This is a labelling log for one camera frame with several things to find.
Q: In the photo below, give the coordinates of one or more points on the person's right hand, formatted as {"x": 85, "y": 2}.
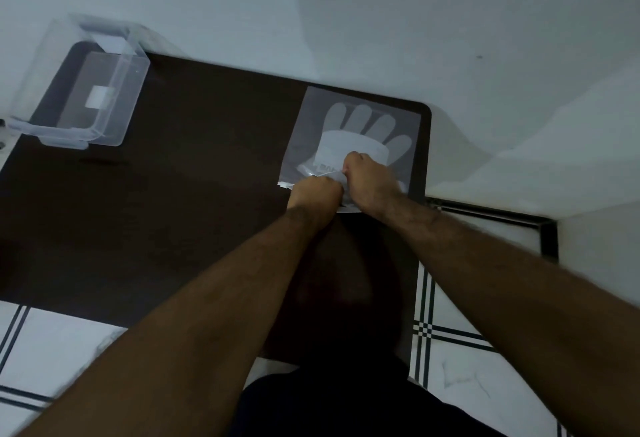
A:
{"x": 372, "y": 184}

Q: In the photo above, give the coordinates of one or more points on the person's left hand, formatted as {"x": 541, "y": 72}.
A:
{"x": 315, "y": 197}

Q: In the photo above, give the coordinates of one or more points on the grey plastic glove packet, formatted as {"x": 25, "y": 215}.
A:
{"x": 300, "y": 152}

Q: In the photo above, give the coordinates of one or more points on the clear plastic glove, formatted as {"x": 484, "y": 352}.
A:
{"x": 355, "y": 119}

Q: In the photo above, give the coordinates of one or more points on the clear plastic box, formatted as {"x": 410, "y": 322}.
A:
{"x": 85, "y": 97}

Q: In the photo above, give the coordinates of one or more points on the person's left forearm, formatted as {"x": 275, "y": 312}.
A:
{"x": 200, "y": 332}

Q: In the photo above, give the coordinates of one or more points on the person's right forearm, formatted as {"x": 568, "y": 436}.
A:
{"x": 510, "y": 292}

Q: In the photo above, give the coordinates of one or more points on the person's black shirt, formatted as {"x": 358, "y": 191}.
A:
{"x": 360, "y": 401}

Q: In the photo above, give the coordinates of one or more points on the white paper card insert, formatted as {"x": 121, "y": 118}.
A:
{"x": 335, "y": 144}

